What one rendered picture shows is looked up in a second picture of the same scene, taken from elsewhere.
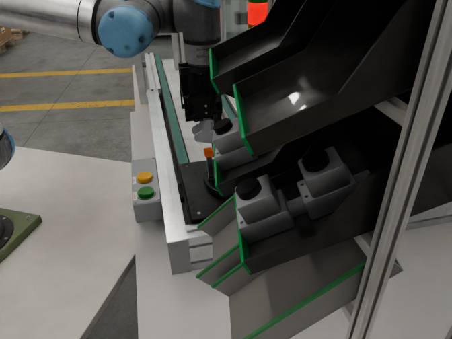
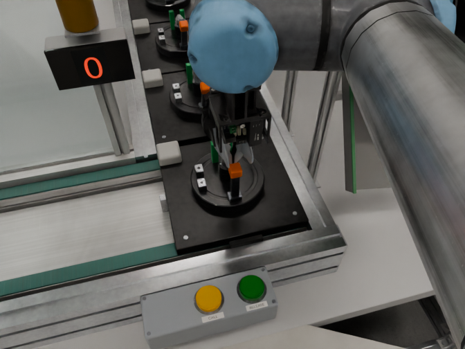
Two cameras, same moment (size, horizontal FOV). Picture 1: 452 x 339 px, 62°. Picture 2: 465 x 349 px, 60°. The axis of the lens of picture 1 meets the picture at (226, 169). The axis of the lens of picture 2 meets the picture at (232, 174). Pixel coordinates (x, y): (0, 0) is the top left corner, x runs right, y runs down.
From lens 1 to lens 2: 93 cm
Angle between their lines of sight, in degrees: 66
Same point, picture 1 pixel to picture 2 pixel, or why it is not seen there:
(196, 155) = (108, 248)
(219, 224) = (349, 171)
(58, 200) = not seen: outside the picture
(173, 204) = (268, 251)
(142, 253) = (308, 313)
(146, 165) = (165, 306)
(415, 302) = not seen: hidden behind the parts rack
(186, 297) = (363, 253)
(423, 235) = not seen: hidden behind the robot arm
